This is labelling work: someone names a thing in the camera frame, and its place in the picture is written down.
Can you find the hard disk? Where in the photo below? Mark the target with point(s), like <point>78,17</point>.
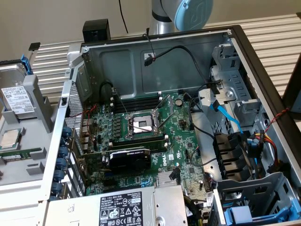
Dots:
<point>16,96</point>

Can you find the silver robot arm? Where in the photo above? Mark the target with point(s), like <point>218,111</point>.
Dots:
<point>160,23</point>

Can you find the blue disk carrier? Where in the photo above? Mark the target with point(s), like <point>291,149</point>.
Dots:
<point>237,213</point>

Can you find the silver socket cover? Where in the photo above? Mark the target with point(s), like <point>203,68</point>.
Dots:
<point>157,117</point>

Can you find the CPU socket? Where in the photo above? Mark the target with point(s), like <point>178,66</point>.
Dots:
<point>141,123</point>

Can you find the silver locking lever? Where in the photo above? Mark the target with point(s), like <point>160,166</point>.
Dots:
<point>165,122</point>

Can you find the black RAM slot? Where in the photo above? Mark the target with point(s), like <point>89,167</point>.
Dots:
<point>157,147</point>
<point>131,107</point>
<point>131,102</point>
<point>138,142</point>

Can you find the silver coin battery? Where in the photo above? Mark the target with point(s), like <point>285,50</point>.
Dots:
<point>179,102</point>

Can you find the green motherboard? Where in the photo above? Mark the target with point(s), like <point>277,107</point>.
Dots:
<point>183,131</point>

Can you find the black graphics card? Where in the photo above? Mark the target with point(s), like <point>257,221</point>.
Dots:
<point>131,162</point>

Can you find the open grey PC case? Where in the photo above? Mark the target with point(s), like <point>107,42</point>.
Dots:
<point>105,70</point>

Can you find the silver heatsink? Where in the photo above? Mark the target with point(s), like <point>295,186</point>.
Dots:
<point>163,180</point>

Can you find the black expansion slot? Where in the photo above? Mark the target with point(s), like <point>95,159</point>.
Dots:
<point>110,183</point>

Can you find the black fan shroud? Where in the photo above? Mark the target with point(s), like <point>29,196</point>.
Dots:
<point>225,153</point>

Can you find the blue slot clip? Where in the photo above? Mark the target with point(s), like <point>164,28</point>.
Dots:
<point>56,188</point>
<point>59,176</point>
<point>63,152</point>
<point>67,131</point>
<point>61,163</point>
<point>64,142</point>

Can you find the black box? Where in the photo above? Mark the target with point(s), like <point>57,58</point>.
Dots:
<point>96,28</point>

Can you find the grey power supply unit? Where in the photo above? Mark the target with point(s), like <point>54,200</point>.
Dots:
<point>89,212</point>

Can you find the lower blue drive caddy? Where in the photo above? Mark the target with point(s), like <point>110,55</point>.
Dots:
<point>216,209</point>

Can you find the grey parts rack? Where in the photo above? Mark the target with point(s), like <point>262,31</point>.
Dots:
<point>35,146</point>

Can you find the small black block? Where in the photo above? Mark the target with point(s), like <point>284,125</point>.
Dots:
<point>34,46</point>

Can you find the green RAM stick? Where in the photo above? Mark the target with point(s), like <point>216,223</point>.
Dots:
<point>21,153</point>

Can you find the silver CPU chip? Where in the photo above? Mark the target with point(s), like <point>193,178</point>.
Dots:
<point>9,139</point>

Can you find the dark brown panel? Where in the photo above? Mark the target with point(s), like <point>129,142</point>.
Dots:
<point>294,89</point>

